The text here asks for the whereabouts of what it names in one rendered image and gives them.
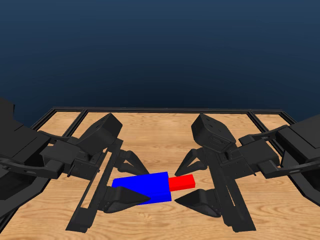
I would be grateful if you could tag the thin red peg bar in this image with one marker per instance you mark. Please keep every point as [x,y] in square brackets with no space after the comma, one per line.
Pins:
[182,183]

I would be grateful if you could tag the blue hollow socket block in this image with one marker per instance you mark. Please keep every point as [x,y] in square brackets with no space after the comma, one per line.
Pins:
[150,185]

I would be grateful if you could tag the black table frame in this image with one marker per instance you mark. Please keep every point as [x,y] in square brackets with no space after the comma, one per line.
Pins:
[175,110]

